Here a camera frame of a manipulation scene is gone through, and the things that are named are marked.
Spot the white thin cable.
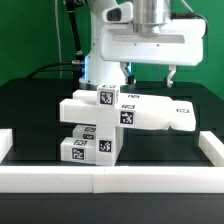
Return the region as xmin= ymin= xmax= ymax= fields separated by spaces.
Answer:
xmin=54 ymin=0 xmax=64 ymax=80

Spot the white obstacle wall bar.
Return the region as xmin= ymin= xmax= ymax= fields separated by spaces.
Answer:
xmin=198 ymin=131 xmax=224 ymax=167

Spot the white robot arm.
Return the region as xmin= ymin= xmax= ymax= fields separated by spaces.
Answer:
xmin=64 ymin=0 xmax=208 ymax=87

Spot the black cable on table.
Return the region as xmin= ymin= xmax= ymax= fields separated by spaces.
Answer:
xmin=25 ymin=60 xmax=84 ymax=80

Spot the white block left edge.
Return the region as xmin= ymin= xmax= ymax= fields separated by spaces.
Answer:
xmin=0 ymin=129 xmax=13 ymax=163

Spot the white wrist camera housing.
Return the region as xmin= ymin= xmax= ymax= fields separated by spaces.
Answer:
xmin=102 ymin=2 xmax=133 ymax=24

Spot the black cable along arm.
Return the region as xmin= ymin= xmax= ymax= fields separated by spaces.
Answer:
xmin=63 ymin=0 xmax=84 ymax=61

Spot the white front rail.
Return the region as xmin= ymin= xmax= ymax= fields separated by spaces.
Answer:
xmin=0 ymin=166 xmax=224 ymax=193

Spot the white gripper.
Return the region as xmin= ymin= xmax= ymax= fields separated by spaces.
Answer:
xmin=100 ymin=19 xmax=204 ymax=88

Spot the white chair back frame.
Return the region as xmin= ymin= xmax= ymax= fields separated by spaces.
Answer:
xmin=60 ymin=90 xmax=196 ymax=131

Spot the white tagged cube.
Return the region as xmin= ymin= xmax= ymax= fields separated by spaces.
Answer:
xmin=97 ymin=84 xmax=120 ymax=107

